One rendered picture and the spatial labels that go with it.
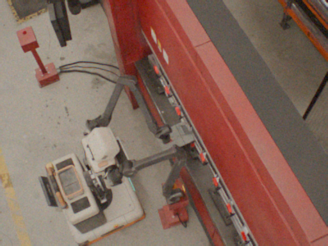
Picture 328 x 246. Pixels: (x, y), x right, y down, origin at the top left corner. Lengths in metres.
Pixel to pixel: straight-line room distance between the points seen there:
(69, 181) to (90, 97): 1.52
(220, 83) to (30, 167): 2.90
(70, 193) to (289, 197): 1.95
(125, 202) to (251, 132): 2.19
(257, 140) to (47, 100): 3.25
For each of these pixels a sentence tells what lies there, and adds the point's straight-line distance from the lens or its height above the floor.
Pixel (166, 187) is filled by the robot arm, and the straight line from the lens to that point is 3.27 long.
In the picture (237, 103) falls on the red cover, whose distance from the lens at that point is 2.13.
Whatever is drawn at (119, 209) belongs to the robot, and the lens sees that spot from 4.05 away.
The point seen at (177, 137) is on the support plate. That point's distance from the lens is 3.45.
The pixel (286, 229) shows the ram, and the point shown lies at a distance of 2.24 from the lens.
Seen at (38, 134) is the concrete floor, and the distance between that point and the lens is 4.79.
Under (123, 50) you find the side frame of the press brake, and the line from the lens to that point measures 3.75.
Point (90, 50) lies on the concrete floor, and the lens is 5.15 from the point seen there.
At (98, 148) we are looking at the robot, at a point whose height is 1.36.
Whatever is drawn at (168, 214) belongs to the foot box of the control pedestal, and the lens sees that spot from 4.17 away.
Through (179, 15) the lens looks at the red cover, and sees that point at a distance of 2.40.
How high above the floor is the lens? 4.18
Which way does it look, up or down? 61 degrees down
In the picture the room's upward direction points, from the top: 9 degrees counter-clockwise
